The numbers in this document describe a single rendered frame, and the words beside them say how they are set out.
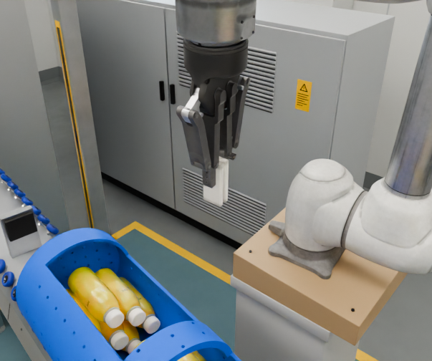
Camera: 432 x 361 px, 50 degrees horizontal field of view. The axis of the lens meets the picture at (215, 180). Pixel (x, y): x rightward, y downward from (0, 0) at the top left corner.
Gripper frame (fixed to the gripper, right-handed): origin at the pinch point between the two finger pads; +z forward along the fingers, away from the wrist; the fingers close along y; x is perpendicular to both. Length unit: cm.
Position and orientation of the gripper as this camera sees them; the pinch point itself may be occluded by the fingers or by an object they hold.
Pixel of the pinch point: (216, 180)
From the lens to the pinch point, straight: 64.9
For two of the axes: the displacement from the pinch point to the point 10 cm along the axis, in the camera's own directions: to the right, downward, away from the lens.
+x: -8.2, -3.3, 4.6
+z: 0.0, 8.1, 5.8
